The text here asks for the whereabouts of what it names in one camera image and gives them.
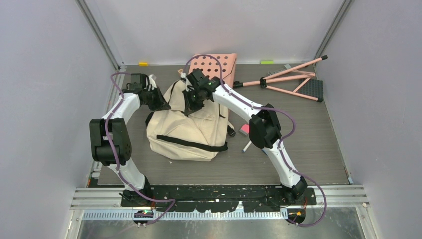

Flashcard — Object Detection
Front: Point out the dark grey lego baseplate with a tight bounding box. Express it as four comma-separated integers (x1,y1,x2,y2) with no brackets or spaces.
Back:
297,79,323,102

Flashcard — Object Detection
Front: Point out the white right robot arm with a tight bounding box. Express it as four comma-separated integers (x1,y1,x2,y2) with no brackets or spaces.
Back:
180,68,307,205

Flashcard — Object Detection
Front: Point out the pink eraser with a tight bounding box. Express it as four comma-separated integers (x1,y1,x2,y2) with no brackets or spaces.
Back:
239,124,250,136

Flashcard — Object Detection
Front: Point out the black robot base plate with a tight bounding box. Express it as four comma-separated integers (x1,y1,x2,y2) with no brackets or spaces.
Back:
120,184,317,214

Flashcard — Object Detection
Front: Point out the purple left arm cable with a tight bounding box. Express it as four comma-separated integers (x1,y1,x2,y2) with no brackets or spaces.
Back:
105,72,176,226

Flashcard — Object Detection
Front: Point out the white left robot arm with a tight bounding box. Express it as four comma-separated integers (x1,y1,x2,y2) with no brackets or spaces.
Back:
89,72,170,206

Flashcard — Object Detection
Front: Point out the pink folding tripod stand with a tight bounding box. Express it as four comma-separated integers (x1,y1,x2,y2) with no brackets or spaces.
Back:
233,55,328,102

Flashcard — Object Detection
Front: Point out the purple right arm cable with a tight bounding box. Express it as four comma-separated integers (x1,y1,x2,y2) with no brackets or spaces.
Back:
184,54,328,228

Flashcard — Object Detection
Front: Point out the grey lego strip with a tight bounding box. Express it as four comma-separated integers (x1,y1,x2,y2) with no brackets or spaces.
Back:
266,64,291,76

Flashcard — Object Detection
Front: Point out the pink perforated music stand tray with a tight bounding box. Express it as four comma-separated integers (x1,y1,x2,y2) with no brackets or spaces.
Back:
185,53,237,105

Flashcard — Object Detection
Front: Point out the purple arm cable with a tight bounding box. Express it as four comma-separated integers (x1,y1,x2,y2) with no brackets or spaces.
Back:
184,54,328,228
105,72,176,226

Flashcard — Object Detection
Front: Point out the beige canvas backpack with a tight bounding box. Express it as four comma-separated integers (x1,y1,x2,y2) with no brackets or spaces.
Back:
145,80,236,162

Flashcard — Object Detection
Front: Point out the white blue marker pen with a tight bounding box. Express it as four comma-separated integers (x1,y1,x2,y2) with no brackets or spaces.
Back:
242,141,252,153

